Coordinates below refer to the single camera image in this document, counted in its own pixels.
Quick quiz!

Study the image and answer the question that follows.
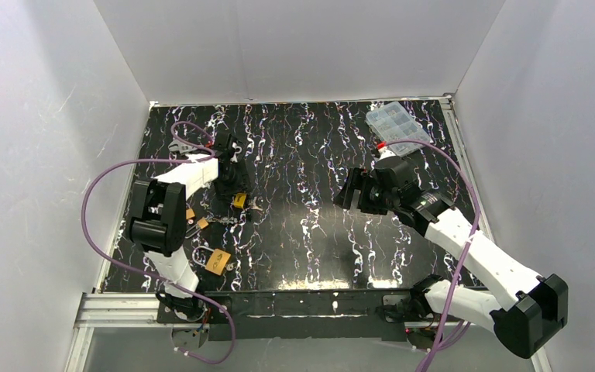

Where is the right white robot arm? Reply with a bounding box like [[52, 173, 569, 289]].
[[334, 156, 569, 359]]

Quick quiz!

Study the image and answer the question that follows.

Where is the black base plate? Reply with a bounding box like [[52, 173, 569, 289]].
[[155, 288, 432, 341]]

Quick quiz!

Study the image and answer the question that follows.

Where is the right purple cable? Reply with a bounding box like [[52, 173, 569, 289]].
[[383, 139, 482, 372]]

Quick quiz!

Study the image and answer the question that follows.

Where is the red handled adjustable wrench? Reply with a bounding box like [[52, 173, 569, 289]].
[[167, 141, 196, 156]]

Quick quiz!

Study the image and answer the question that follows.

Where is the yellow padlock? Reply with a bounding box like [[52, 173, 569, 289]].
[[232, 192, 249, 210]]

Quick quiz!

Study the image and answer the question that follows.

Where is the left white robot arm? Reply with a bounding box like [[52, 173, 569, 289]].
[[126, 133, 250, 317]]

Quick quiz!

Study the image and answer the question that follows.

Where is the large brass padlock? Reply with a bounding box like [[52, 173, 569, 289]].
[[191, 246, 236, 276]]

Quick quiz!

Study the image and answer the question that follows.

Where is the aluminium frame rail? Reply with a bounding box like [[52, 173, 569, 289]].
[[64, 292, 161, 372]]

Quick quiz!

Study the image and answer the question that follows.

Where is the clear plastic screw box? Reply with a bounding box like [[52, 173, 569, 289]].
[[366, 102, 432, 157]]

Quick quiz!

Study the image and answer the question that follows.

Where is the small brass padlock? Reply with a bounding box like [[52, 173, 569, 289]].
[[184, 218, 209, 239]]

